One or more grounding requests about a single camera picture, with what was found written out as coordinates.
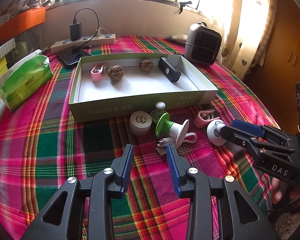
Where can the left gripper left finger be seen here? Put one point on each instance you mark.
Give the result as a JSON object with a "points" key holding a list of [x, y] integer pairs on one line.
{"points": [[122, 167]]}

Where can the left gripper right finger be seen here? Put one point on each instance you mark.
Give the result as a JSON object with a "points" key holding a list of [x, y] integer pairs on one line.
{"points": [[178, 167]]}

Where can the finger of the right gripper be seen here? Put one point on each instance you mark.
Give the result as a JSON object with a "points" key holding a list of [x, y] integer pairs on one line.
{"points": [[236, 136], [250, 128]]}

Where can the panda white round gadget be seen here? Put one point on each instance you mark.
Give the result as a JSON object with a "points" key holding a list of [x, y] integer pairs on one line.
{"points": [[213, 131]]}

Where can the pink clip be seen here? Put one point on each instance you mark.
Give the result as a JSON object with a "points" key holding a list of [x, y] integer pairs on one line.
{"points": [[97, 73], [204, 117]]}

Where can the green white spool gadget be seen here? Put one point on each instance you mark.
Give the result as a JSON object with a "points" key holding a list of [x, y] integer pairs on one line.
{"points": [[170, 132]]}

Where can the white bottle cap jar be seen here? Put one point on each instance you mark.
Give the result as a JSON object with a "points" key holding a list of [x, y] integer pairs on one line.
{"points": [[140, 123]]}

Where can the white knob round gadget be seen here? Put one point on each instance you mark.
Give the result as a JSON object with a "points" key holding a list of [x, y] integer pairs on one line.
{"points": [[158, 111]]}

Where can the black rectangular device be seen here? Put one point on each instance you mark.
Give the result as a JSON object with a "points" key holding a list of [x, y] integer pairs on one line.
{"points": [[169, 70]]}

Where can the large brown walnut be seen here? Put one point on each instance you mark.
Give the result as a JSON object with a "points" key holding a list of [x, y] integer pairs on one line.
{"points": [[115, 73]]}

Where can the small brown walnut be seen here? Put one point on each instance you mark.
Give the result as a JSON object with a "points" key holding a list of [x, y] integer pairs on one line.
{"points": [[146, 65]]}

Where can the person right hand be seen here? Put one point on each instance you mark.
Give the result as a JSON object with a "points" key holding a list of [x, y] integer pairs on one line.
{"points": [[276, 193]]}

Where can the wooden cabinet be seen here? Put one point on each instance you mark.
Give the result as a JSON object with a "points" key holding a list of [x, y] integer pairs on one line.
{"points": [[274, 82]]}

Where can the green white cardboard tray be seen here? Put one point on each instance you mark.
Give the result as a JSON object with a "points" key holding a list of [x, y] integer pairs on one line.
{"points": [[137, 90]]}

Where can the grey black mini heater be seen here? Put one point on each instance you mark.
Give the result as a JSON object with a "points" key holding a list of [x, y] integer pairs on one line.
{"points": [[202, 44]]}

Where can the grey cone tool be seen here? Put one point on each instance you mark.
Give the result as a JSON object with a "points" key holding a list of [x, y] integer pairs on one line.
{"points": [[181, 39]]}

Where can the heart pattern curtain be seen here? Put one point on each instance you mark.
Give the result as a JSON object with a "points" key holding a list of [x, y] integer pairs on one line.
{"points": [[247, 25]]}

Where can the black smartphone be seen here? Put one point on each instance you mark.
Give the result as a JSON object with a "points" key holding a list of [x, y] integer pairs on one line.
{"points": [[71, 56]]}

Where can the white power strip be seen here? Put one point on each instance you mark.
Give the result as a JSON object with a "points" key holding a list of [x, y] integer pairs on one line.
{"points": [[83, 42]]}

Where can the green tissue pack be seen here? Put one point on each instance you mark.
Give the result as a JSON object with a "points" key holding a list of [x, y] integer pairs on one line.
{"points": [[24, 78]]}

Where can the white plug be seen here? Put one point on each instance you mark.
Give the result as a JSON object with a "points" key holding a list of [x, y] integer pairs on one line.
{"points": [[101, 31]]}

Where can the black charger adapter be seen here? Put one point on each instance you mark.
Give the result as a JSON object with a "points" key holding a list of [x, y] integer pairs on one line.
{"points": [[75, 31]]}

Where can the striped white box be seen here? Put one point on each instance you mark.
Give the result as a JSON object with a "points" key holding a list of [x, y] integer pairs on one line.
{"points": [[7, 47]]}

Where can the orange box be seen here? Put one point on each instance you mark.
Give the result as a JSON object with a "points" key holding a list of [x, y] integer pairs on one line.
{"points": [[22, 22]]}

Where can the black window handle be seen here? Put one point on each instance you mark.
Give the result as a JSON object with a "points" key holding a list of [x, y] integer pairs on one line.
{"points": [[182, 5]]}

